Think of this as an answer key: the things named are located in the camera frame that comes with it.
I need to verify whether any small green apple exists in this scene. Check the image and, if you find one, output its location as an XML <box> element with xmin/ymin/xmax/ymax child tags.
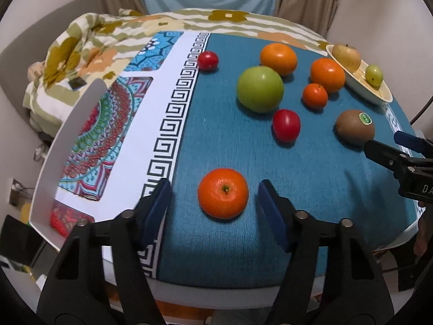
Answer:
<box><xmin>365</xmin><ymin>64</ymin><xmax>384</xmax><ymax>86</ymax></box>

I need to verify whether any large green apple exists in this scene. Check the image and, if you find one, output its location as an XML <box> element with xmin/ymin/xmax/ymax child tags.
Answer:
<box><xmin>236</xmin><ymin>66</ymin><xmax>285</xmax><ymax>114</ymax></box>

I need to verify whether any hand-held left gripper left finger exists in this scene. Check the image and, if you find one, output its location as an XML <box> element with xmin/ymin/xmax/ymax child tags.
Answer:
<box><xmin>35</xmin><ymin>178</ymin><xmax>173</xmax><ymax>325</ymax></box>

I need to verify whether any large orange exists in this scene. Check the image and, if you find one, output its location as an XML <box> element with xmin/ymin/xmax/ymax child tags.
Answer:
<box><xmin>310</xmin><ymin>58</ymin><xmax>346</xmax><ymax>94</ymax></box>
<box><xmin>260</xmin><ymin>42</ymin><xmax>298</xmax><ymax>77</ymax></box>

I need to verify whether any wall outlet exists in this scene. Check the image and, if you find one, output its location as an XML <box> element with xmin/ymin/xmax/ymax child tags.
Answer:
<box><xmin>9</xmin><ymin>178</ymin><xmax>26</xmax><ymax>208</ymax></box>

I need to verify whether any brown kiwi with green sticker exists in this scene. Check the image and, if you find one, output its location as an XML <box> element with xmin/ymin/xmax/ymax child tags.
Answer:
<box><xmin>336</xmin><ymin>110</ymin><xmax>376</xmax><ymax>145</ymax></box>

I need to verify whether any yellow-red apple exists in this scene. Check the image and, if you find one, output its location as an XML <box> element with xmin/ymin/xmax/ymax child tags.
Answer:
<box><xmin>332</xmin><ymin>43</ymin><xmax>362</xmax><ymax>74</ymax></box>

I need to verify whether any blue patterned tablecloth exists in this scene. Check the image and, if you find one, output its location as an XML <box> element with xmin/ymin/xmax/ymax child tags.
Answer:
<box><xmin>51</xmin><ymin>31</ymin><xmax>423</xmax><ymax>281</ymax></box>

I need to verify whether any small mandarin orange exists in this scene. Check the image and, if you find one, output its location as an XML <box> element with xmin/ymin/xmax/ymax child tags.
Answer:
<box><xmin>302</xmin><ymin>83</ymin><xmax>329</xmax><ymax>110</ymax></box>

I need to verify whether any cream bowl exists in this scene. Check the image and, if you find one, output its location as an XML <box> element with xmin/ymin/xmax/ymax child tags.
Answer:
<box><xmin>325</xmin><ymin>44</ymin><xmax>393</xmax><ymax>106</ymax></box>

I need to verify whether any black cable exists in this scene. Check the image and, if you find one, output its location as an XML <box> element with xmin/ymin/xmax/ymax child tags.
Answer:
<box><xmin>410</xmin><ymin>97</ymin><xmax>433</xmax><ymax>126</ymax></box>

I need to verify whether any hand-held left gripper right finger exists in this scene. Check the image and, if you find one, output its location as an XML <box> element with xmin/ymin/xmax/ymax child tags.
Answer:
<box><xmin>258</xmin><ymin>179</ymin><xmax>395</xmax><ymax>325</ymax></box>

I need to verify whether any floral striped blanket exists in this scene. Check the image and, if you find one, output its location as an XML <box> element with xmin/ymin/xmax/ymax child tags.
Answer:
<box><xmin>23</xmin><ymin>8</ymin><xmax>334</xmax><ymax>136</ymax></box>

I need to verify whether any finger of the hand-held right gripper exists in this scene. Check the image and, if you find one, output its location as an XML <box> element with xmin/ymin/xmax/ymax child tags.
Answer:
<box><xmin>364</xmin><ymin>139</ymin><xmax>433</xmax><ymax>174</ymax></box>
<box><xmin>393</xmin><ymin>131</ymin><xmax>433</xmax><ymax>158</ymax></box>

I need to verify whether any red tomato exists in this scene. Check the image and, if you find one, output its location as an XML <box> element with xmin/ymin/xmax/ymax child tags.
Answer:
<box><xmin>273</xmin><ymin>109</ymin><xmax>301</xmax><ymax>143</ymax></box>
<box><xmin>197</xmin><ymin>51</ymin><xmax>219</xmax><ymax>72</ymax></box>

